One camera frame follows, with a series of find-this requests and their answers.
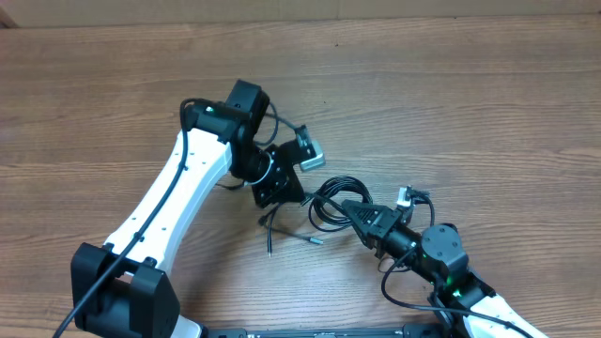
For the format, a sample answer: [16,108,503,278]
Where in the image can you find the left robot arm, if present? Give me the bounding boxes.
[65,80,325,337]

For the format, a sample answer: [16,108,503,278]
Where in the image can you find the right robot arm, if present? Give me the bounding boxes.
[342,200,545,338]

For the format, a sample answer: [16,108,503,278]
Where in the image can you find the black USB-C cable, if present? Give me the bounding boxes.
[271,175,375,246]

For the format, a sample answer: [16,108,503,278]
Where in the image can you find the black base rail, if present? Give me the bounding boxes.
[201,324,447,338]

